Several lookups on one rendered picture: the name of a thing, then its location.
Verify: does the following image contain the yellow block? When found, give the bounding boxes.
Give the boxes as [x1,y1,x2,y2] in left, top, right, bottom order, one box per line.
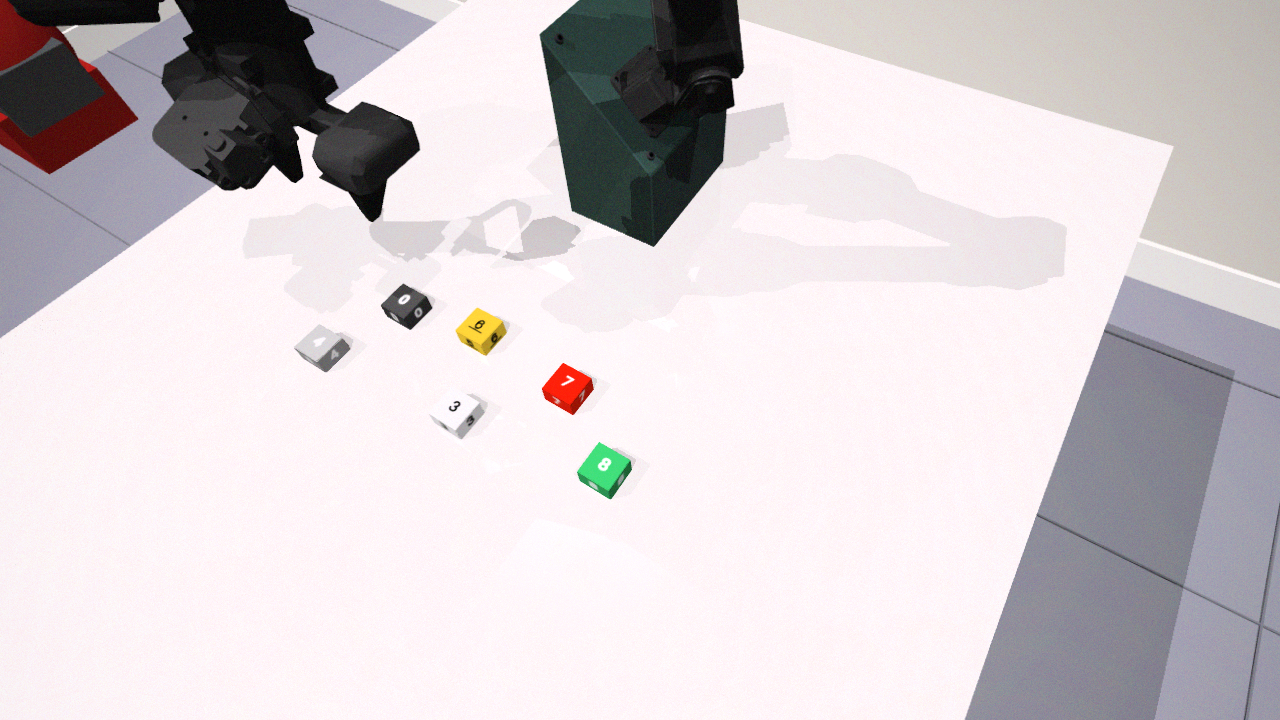
[456,307,507,355]

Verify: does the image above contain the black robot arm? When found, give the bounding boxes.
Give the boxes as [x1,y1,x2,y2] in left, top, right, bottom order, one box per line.
[8,0,745,191]

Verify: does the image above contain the red block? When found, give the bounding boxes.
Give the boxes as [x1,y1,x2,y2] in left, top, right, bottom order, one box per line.
[541,363,594,415]

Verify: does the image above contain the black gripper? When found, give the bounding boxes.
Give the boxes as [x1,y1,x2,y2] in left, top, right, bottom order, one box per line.
[163,3,421,222]

